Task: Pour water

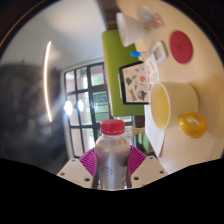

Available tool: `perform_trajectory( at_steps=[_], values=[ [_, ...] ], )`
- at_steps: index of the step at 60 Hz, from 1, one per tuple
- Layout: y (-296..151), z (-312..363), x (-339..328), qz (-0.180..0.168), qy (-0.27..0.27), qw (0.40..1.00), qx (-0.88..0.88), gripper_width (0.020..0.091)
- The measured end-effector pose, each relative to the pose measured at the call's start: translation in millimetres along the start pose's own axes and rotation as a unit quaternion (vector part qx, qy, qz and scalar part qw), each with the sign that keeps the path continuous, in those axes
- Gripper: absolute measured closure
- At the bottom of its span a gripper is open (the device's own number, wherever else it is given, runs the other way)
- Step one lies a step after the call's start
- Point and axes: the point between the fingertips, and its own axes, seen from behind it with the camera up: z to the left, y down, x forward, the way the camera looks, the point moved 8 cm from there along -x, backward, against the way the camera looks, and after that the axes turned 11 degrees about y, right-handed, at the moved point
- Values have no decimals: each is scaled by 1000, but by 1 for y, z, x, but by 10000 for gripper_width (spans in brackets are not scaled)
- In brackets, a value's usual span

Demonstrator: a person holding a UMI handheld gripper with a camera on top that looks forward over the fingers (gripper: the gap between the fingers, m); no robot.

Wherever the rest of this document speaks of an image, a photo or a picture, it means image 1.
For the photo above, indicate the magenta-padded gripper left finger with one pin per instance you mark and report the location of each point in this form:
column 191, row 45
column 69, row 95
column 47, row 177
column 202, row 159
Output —
column 75, row 171

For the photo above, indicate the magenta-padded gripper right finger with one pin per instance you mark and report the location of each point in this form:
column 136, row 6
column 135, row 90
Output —
column 148, row 170

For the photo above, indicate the clear red-capped drink bottle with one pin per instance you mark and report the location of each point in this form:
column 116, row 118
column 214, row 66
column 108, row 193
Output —
column 111, row 160

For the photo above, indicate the group of green-seated wooden chairs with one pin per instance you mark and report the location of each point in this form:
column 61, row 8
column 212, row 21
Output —
column 145, row 142

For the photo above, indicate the group of pendant lamps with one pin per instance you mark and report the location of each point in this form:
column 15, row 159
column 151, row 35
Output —
column 68, row 107

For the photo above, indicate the black-framed sticker-covered tablet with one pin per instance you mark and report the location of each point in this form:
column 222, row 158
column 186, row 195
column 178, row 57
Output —
column 136, row 83

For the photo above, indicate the long curved ceiling light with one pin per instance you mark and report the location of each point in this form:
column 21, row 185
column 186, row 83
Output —
column 47, row 83

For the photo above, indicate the green upholstered booth bench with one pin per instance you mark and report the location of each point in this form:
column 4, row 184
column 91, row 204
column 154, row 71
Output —
column 111, row 66

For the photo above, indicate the small blue-capped tube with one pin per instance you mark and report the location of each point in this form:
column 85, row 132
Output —
column 138, row 54

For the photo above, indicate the small white flat device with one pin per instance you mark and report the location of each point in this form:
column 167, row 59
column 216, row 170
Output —
column 159, row 51

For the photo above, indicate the flat round red coaster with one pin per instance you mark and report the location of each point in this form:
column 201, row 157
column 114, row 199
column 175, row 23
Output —
column 181, row 46

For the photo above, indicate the large black-framed window wall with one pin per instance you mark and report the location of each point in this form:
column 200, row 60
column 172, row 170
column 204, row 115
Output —
column 83, row 80

